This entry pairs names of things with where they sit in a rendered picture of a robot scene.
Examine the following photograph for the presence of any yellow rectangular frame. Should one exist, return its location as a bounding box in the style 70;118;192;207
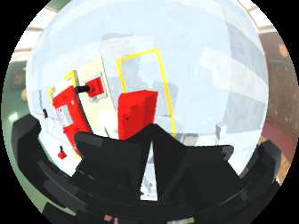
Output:
115;48;175;137

